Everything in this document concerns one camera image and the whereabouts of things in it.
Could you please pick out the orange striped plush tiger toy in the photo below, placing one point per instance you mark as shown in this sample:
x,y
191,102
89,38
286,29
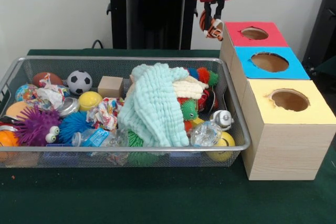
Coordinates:
x,y
215,33

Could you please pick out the multicolour spiky caterpillar toy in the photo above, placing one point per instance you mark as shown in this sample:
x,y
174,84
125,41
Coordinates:
x,y
207,74

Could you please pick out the cream waffle cloth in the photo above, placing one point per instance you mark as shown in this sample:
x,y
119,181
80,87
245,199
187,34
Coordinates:
x,y
189,87

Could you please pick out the mint waffle cloth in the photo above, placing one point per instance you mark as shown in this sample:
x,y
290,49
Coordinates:
x,y
152,103

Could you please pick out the wooden box with three holes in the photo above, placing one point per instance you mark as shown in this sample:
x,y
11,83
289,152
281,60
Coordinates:
x,y
288,150

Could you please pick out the green spiky ball with eyes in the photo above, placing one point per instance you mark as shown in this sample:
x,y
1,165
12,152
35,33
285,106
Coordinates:
x,y
190,110

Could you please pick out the black stand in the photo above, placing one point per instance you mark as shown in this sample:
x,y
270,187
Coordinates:
x,y
323,24

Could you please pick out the dark green table cloth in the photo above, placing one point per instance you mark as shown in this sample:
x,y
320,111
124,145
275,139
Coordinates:
x,y
328,68
157,197

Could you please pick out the small colourful crumpled paper ball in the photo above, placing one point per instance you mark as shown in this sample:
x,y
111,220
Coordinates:
x,y
105,113

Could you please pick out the crushed bottle with blue label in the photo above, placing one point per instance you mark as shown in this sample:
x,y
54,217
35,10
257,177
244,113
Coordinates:
x,y
99,137

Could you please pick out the blue spiky ball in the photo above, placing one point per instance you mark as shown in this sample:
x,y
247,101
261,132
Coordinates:
x,y
73,125

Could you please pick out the long colourful crumpled wrapper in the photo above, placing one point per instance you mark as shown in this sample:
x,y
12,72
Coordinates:
x,y
50,95

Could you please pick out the purple spiky ball with eyes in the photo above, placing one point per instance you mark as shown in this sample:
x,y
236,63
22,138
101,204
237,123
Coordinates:
x,y
34,127

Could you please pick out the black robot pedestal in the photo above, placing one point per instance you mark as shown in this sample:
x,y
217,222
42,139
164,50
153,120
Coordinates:
x,y
157,11

